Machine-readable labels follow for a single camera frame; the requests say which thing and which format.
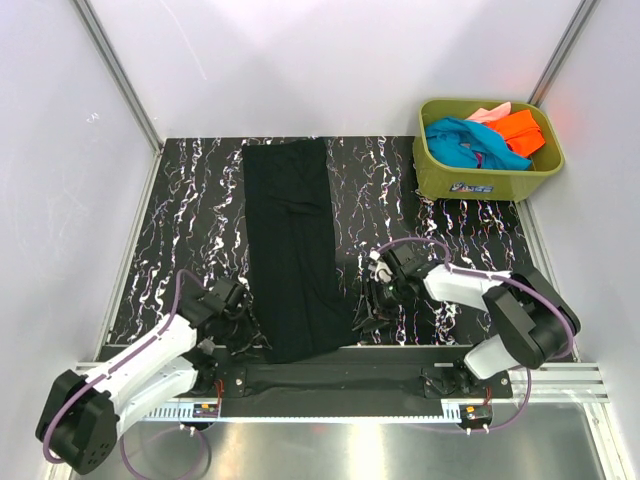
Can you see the blue t-shirt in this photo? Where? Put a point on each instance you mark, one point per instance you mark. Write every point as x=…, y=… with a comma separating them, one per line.
x=466, y=144

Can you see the aluminium frame post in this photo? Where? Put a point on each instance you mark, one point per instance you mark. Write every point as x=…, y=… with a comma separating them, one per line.
x=569, y=38
x=107, y=53

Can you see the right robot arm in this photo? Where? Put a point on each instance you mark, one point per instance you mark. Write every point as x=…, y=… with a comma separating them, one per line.
x=533, y=324

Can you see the left aluminium frame post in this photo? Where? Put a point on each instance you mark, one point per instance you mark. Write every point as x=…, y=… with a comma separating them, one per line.
x=107, y=53

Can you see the olive green plastic bin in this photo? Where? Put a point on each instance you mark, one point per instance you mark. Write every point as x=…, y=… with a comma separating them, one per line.
x=438, y=181

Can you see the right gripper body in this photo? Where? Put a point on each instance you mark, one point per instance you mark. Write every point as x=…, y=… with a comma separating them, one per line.
x=386, y=297

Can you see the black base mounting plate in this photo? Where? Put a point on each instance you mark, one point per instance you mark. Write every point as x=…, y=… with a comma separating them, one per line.
x=358, y=381

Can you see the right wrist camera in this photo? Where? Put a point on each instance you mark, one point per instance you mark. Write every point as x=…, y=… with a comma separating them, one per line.
x=396, y=264

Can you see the pink t-shirt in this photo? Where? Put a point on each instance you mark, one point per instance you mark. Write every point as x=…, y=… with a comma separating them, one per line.
x=484, y=115

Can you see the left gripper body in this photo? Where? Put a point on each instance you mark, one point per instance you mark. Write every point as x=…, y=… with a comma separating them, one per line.
x=239, y=331

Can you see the orange t-shirt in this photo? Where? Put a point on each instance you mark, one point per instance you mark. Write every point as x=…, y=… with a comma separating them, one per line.
x=520, y=131

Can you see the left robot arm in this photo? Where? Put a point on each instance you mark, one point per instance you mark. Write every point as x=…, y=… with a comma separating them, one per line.
x=86, y=414

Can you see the black t-shirt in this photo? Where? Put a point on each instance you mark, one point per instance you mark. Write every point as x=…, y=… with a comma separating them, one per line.
x=291, y=240

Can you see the black marbled table mat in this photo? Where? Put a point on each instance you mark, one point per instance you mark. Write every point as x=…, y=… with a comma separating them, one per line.
x=195, y=220

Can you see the right aluminium frame post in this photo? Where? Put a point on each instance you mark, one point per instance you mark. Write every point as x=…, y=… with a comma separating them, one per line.
x=569, y=38

